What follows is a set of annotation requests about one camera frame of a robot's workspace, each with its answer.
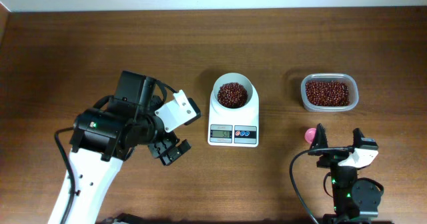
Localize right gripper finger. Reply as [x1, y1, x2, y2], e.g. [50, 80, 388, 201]
[308, 123, 328, 156]
[352, 128, 364, 148]

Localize pink measuring scoop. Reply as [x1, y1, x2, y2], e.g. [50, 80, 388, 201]
[304, 128, 316, 144]

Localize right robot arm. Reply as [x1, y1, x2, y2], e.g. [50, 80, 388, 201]
[309, 124, 384, 223]

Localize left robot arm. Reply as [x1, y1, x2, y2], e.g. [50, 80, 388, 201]
[49, 71, 201, 223]

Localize white digital kitchen scale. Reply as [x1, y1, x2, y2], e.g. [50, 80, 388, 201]
[207, 83, 260, 147]

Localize red beans in container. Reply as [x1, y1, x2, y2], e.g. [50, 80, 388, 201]
[305, 81, 350, 107]

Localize clear plastic bean container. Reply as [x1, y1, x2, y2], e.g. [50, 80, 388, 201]
[301, 73, 359, 112]

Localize red beans in bowl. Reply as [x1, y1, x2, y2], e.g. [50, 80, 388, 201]
[217, 83, 248, 109]

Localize white round bowl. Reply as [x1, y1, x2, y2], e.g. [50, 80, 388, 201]
[211, 73, 256, 109]

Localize right black cable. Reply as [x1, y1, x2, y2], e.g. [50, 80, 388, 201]
[288, 145, 354, 224]

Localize black cable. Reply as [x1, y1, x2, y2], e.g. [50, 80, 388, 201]
[288, 145, 354, 224]
[53, 127, 76, 224]

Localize left black cable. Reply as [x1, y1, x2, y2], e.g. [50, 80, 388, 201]
[53, 127, 76, 224]

